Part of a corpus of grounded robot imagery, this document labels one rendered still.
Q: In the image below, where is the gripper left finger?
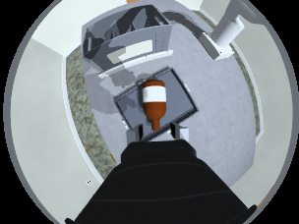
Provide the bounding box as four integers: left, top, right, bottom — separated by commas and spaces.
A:
126, 124, 144, 145

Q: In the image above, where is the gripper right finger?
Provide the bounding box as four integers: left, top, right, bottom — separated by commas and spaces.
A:
170, 122, 189, 141

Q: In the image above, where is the brown glass bottle with white label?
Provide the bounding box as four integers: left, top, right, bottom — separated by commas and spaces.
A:
143, 80, 166, 131

